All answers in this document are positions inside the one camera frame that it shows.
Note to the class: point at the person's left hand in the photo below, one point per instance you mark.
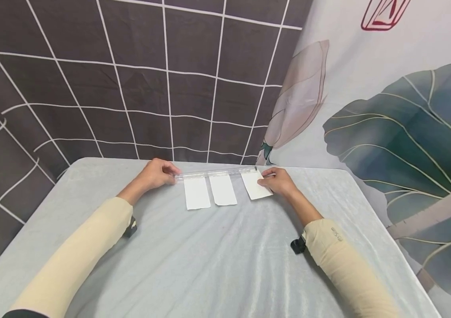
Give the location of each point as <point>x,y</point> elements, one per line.
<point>156,174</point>

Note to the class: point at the clear plastic ruler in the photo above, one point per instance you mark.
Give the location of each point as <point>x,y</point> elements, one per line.
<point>217,172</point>

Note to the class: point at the person's right thumb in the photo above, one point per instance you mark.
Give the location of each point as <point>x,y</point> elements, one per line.
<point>265,181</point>

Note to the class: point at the white paper slip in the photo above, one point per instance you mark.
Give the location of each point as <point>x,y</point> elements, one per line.
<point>254,185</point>
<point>197,193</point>
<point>223,190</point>

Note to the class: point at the person's right hand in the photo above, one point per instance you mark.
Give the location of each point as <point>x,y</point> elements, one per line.
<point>280,182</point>

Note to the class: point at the person's right index finger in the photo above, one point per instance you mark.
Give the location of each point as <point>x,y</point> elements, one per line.
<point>269,172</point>

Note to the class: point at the person's left fingers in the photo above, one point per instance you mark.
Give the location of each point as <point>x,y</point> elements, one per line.
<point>171,171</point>

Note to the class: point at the person's right forearm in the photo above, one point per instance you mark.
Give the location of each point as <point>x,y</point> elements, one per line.
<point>336,251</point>

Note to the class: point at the person's left forearm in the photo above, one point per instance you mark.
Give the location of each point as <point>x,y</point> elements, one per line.
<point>78,251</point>

